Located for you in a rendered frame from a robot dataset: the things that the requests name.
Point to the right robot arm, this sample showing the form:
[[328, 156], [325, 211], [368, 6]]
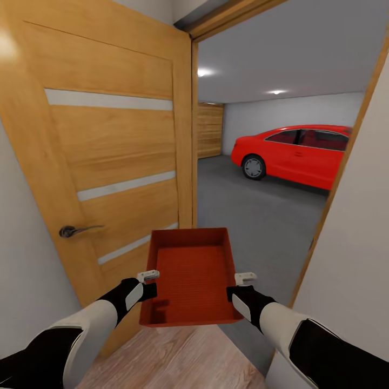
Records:
[[321, 356]]

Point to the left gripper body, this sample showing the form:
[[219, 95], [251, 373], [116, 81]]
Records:
[[150, 291]]

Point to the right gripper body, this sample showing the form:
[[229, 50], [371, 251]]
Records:
[[230, 291]]

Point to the garage door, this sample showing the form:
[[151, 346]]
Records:
[[209, 129]]

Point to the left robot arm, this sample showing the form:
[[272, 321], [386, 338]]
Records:
[[60, 356]]

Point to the car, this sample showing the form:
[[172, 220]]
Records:
[[307, 154]]

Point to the storage box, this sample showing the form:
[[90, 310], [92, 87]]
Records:
[[195, 266]]

